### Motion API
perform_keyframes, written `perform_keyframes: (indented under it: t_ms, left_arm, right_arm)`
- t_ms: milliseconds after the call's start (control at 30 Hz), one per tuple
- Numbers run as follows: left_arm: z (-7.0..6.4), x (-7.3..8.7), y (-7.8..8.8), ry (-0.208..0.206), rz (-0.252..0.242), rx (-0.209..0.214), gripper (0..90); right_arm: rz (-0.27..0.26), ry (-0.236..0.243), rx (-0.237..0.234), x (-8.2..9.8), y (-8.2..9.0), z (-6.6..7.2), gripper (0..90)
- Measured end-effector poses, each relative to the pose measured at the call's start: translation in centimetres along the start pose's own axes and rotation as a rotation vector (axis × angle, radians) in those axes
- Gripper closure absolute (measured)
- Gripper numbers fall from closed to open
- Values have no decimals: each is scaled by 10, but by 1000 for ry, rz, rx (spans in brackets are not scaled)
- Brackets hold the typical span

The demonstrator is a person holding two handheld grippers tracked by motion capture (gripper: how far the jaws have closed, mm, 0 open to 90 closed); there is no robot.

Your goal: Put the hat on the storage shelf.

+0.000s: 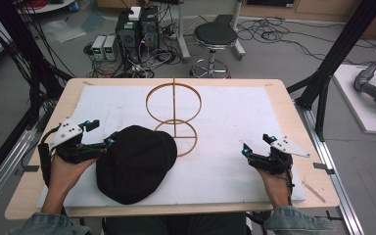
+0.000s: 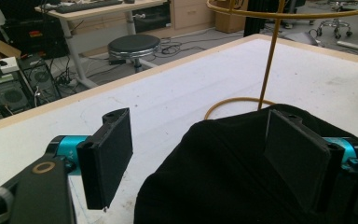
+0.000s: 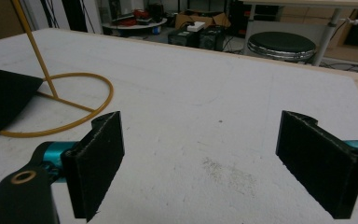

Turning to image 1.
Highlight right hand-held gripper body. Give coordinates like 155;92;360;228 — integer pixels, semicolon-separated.
246;136;311;175

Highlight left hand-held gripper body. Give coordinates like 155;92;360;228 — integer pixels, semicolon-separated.
48;117;109;165

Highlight black cap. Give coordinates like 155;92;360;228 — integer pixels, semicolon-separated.
95;124;178;206

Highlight person's right hand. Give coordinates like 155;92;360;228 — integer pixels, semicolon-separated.
258;168;292;199

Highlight person's left hand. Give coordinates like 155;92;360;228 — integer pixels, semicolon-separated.
48;154;98;198

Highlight white foam board mat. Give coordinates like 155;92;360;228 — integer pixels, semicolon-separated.
36;84;306;210

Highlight thin wooden stick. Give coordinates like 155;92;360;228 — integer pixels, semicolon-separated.
301;180;327;204

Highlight right denim jacket sleeve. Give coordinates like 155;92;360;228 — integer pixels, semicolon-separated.
262;205;336;235

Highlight denim jacket sleeve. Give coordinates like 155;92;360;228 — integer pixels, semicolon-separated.
262;205;336;235
6;211;93;235

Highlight grey bench power supply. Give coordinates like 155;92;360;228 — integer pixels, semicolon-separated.
103;34;120;62
90;34;108;62

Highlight white platform board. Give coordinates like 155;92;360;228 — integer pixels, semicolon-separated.
332;64;376;136

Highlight black computer tower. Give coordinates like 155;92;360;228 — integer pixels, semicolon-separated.
139;5;161;51
115;11;142;66

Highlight left denim jacket sleeve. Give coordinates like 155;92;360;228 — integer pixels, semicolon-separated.
6;211;93;235

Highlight clear plastic sheet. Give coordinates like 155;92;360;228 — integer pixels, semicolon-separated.
41;19;88;44

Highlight person's dark trousers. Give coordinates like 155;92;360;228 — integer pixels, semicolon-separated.
103;212;253;235

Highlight black round stool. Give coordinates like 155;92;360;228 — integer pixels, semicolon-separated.
190;22;240;79

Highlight white box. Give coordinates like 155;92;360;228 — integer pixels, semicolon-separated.
127;6;142;22

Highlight white round table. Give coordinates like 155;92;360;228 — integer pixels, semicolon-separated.
15;0;76;15

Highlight right hand-held gripper black cable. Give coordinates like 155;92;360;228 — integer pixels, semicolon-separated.
282;160;296;207

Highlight grey metal table bracket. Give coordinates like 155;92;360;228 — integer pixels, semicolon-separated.
312;162;336;175
14;164;41;176

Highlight aluminium frame rail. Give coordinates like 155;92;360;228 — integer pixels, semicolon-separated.
294;101;366;235
0;127;39;218

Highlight wooden ring hat stand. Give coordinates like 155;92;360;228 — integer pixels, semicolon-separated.
145;76;203;158

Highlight black metal frame post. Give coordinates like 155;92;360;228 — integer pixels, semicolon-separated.
286;0;376;142
0;0;74;194

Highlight tangle of black floor cables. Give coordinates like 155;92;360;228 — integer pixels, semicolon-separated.
236;15;376;68

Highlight white desk leg frame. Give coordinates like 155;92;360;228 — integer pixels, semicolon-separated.
175;0;247;64

